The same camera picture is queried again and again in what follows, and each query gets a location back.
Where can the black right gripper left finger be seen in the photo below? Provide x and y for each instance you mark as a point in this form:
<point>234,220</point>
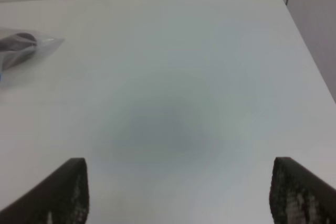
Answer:
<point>62,197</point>

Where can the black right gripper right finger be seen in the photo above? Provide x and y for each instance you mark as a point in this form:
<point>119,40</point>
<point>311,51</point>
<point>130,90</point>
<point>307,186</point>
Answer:
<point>299,196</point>

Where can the clear zip bag blue seal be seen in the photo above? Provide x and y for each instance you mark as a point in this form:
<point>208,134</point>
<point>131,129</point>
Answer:
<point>24,49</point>

